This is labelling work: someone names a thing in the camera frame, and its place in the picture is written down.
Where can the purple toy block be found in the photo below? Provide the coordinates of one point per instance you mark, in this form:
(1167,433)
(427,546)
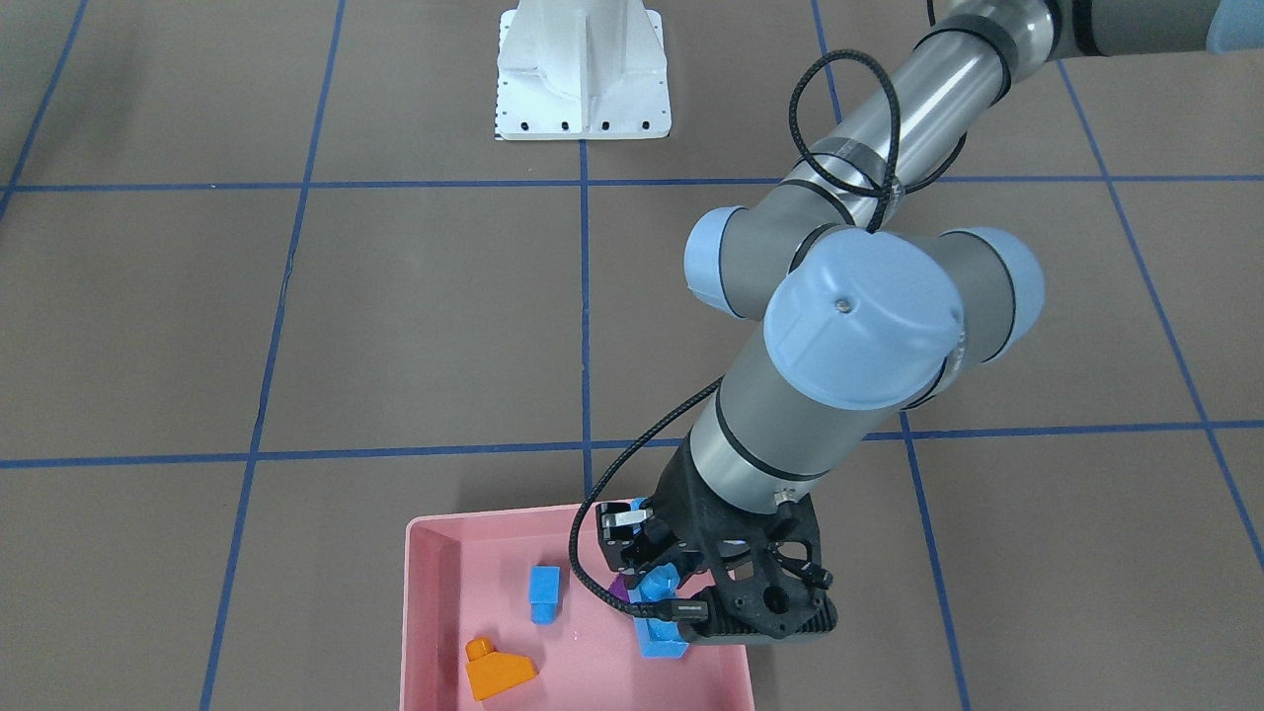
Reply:
(619,590)

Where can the long blue toy block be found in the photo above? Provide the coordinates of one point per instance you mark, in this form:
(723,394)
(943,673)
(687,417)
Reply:
(658,639)

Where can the pink plastic box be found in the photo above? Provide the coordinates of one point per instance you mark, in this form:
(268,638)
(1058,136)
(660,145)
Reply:
(466,575)

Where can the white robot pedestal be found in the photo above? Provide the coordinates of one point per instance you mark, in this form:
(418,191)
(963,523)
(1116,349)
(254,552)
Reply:
(582,70)

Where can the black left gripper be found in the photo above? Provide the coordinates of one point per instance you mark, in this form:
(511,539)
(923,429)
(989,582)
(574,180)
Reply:
(675,510)

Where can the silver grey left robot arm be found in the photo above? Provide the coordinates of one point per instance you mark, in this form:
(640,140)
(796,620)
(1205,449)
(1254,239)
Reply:
(854,323)

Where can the small blue toy block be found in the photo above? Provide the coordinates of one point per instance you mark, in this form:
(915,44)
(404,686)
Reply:
(544,594)

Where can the orange toy block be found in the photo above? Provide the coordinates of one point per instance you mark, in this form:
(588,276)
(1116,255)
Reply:
(491,671)

